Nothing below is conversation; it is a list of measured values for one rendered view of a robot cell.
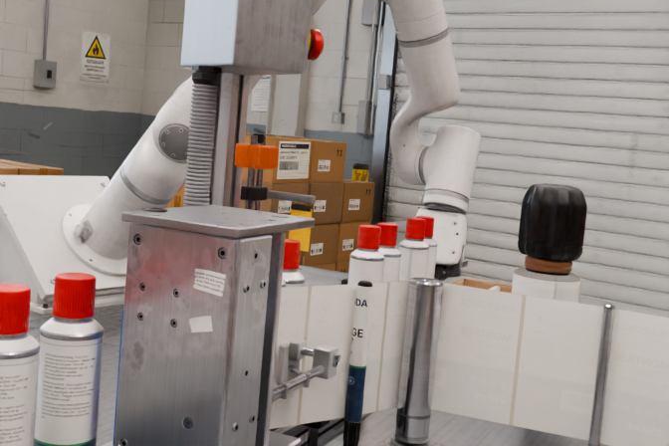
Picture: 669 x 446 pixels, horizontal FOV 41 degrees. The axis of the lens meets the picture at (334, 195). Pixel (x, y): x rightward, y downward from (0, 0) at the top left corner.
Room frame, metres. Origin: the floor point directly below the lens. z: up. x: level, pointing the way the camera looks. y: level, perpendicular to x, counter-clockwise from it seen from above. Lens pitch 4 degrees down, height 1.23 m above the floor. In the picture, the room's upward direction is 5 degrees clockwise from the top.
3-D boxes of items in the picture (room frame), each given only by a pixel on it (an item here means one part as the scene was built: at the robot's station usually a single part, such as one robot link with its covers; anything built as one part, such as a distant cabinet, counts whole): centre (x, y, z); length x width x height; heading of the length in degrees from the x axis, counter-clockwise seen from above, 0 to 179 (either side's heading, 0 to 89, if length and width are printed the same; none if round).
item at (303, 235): (1.14, 0.04, 1.09); 0.03 x 0.01 x 0.06; 66
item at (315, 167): (5.55, 0.39, 0.57); 1.20 x 0.85 x 1.14; 146
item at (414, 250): (1.50, -0.14, 0.98); 0.05 x 0.05 x 0.20
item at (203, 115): (1.07, 0.17, 1.18); 0.04 x 0.04 x 0.21
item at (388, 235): (1.37, -0.09, 0.98); 0.05 x 0.05 x 0.20
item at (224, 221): (0.75, 0.09, 1.14); 0.14 x 0.11 x 0.01; 156
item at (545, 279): (1.13, -0.28, 1.03); 0.09 x 0.09 x 0.30
